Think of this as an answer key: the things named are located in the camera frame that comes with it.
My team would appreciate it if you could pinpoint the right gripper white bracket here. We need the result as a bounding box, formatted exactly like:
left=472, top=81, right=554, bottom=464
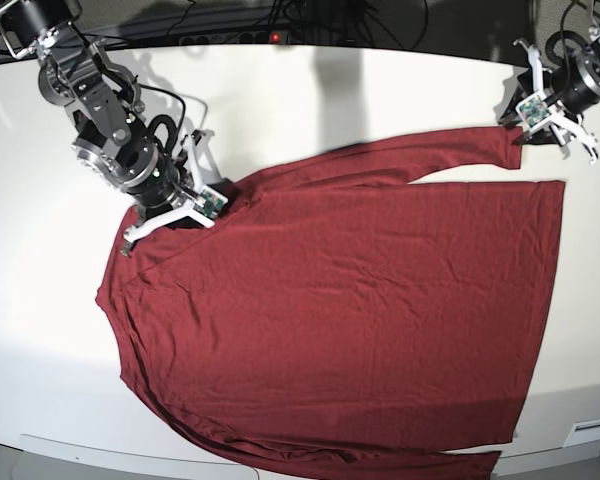
left=121, top=129, right=238, bottom=256

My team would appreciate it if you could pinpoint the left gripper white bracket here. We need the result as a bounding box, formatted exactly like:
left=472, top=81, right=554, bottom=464
left=497, top=38, right=599, bottom=164

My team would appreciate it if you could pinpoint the dark red long-sleeve shirt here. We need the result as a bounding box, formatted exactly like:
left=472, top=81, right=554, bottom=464
left=96, top=127, right=565, bottom=479

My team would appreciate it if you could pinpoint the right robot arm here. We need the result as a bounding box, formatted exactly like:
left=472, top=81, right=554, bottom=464
left=0, top=1, right=229, bottom=255

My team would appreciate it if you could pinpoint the black power strip red light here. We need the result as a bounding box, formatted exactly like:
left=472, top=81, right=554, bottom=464
left=177, top=29, right=288, bottom=46

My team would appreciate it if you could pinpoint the white label plate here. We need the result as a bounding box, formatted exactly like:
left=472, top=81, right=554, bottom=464
left=564, top=419, right=600, bottom=447

